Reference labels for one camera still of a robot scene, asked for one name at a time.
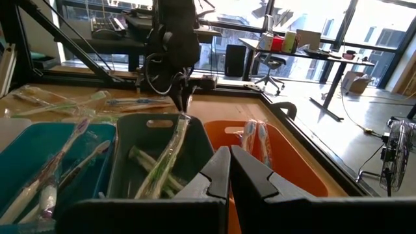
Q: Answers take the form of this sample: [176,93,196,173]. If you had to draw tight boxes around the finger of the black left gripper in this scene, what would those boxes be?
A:
[183,77,196,113]
[171,81,185,111]

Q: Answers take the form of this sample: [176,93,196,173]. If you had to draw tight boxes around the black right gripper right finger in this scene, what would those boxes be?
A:
[230,145,315,234]

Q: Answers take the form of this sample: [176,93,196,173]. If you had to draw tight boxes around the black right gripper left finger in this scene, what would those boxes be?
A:
[174,146,231,205]

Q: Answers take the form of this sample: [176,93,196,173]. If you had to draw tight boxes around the white packaged toothbrush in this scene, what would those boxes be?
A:
[0,118,90,225]
[242,120,257,153]

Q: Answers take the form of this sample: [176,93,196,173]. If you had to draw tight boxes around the green packaged toothbrushes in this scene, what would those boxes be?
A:
[135,113,192,200]

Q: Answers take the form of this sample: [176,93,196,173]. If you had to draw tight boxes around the black desk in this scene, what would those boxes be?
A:
[61,14,222,72]

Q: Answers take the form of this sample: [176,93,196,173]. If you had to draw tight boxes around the grey plastic bin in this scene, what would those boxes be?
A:
[105,112,215,200]

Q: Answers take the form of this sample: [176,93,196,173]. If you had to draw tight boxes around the orange plastic bin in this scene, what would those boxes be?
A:
[203,120,329,234]

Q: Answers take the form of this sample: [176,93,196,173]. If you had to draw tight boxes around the black speaker box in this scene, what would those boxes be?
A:
[224,44,247,78]

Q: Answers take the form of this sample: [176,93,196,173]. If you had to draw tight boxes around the black keyboard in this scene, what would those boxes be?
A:
[90,16,127,42]

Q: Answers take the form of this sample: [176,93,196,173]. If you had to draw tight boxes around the black table clamp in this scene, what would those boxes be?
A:
[276,101,298,122]

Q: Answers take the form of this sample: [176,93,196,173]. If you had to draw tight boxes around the grey office chair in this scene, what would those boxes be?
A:
[253,53,287,96]

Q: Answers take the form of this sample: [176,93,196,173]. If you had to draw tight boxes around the white carton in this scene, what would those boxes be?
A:
[259,31,274,51]

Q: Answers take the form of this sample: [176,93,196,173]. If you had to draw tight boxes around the silver laptop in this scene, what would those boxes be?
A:
[295,29,322,51]

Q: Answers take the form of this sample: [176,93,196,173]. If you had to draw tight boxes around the black-legged office desk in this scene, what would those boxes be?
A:
[239,36,376,123]

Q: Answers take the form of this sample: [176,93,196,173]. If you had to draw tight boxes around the cardboard box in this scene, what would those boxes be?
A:
[341,70,373,96]

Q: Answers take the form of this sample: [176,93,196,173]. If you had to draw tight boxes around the black floor fan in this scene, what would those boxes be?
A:
[378,118,416,198]

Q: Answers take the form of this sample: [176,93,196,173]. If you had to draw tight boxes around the teal plastic bin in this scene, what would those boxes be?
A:
[0,122,117,225]

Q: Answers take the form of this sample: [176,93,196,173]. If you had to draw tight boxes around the clear plastic bin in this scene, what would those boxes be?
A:
[0,117,33,153]

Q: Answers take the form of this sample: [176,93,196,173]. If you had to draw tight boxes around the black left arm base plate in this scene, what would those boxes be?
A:
[135,73,218,94]

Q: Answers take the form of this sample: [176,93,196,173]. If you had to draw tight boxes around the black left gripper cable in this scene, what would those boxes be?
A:
[144,53,186,97]

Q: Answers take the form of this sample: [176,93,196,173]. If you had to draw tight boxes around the black fan cable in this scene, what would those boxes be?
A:
[339,81,391,183]

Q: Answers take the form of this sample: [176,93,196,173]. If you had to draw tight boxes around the black aluminium table frame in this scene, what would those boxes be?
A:
[0,0,381,198]

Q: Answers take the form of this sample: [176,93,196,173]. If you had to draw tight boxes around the silver metal bracket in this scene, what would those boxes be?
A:
[0,42,17,98]

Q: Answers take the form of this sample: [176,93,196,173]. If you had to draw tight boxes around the black window frame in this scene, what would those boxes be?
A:
[55,0,416,90]

